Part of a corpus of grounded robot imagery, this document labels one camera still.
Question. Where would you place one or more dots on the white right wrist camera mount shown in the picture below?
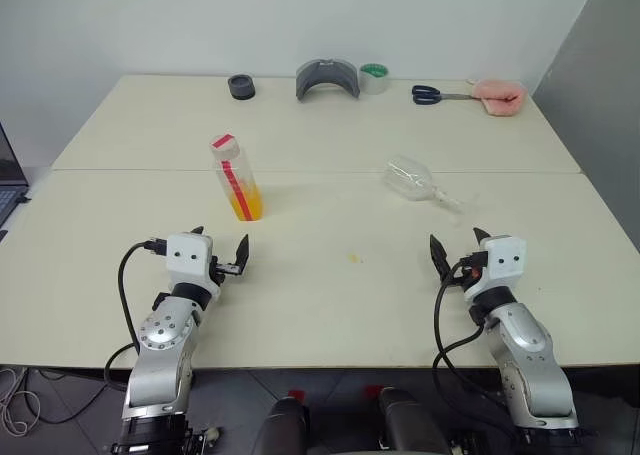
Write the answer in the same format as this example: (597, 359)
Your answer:
(505, 262)

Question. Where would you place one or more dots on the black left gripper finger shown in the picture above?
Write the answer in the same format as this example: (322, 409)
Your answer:
(199, 231)
(242, 255)

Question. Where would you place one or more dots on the dark laptop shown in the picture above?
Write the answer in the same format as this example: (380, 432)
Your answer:
(10, 175)

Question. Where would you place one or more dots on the dark rounded shape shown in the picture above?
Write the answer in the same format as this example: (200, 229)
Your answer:
(410, 420)
(282, 425)

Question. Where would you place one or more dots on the small black round container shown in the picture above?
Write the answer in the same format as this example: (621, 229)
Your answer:
(242, 87)

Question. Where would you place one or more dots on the tape roll with green core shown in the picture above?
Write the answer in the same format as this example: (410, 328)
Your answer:
(374, 82)

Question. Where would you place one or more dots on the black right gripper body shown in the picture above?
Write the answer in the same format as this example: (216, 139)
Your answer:
(475, 274)

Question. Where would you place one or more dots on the grey curved arch piece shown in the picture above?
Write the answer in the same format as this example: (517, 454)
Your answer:
(305, 77)

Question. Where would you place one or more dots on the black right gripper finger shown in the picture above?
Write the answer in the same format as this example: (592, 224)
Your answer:
(480, 241)
(440, 260)

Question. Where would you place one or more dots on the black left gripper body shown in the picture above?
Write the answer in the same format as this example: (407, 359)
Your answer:
(217, 270)

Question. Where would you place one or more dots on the small red tag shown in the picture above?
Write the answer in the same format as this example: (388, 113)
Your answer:
(296, 394)
(373, 390)

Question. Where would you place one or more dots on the white bottle cap red tape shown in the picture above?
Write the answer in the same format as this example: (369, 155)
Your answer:
(224, 146)

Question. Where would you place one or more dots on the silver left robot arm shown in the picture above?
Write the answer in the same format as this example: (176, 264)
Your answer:
(160, 335)

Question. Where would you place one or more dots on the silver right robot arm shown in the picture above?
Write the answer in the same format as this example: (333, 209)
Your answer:
(530, 345)

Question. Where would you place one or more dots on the pink fluffy cloth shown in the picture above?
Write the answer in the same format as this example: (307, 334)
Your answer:
(500, 97)

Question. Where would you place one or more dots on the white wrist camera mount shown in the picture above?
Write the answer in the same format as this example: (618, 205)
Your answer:
(187, 260)
(505, 262)

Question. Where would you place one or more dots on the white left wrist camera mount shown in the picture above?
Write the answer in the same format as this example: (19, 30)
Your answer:
(187, 260)

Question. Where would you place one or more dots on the bottle with orange liquid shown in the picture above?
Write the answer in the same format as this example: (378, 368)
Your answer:
(245, 200)

